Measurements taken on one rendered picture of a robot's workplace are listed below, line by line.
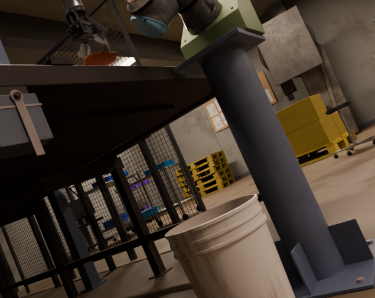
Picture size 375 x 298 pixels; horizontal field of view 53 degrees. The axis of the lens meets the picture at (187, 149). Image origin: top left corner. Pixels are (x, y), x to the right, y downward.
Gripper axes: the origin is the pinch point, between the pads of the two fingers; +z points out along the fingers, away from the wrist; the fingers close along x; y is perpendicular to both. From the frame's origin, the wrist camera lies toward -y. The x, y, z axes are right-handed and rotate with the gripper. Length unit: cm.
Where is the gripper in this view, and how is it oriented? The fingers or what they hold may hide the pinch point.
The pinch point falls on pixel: (100, 58)
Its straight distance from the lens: 154.9
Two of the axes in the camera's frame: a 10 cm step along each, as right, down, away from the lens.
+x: 7.8, -3.9, -4.9
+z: 4.2, 9.1, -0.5
